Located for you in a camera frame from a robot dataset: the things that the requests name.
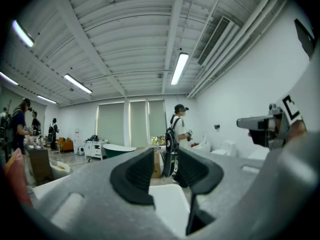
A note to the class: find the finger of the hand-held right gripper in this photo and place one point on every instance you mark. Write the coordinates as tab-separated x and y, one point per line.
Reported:
252	122

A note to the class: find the white ceiling air conditioner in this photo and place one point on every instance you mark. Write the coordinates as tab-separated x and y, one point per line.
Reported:
217	41

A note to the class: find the green bathtub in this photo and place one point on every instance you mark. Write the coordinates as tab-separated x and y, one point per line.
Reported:
118	150

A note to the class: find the person's right hand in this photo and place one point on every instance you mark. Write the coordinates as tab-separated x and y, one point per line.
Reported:
297	130

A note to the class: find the ceiling strip light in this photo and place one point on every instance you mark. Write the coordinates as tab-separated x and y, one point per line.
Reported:
77	83
46	99
22	34
179	67
8	78

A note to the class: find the white toilet with tank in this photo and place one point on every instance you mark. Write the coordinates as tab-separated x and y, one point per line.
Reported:
228	147

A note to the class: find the black wall-mounted holder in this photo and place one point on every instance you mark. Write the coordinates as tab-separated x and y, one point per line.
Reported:
303	37
217	126

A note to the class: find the dark brown cabinet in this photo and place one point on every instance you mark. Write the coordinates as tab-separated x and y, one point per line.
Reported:
40	164

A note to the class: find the grey window blind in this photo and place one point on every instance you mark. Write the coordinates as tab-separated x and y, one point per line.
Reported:
138	122
157	117
111	124

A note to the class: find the orange chair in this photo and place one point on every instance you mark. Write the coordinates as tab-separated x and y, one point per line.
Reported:
66	144

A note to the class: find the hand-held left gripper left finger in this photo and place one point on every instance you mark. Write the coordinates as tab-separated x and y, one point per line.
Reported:
135	179

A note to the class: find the orange-pink towel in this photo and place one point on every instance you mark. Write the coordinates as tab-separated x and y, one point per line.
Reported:
17	174

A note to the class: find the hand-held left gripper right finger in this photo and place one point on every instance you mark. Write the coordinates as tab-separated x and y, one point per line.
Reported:
200	174

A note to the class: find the small white tub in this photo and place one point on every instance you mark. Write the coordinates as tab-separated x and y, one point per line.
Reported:
60	169

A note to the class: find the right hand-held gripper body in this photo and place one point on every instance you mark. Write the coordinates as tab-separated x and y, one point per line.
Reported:
300	104

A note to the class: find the white cabinet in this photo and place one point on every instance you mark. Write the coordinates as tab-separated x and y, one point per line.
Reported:
96	149

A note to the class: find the black backpack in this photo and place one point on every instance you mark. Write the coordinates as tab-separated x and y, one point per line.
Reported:
171	141

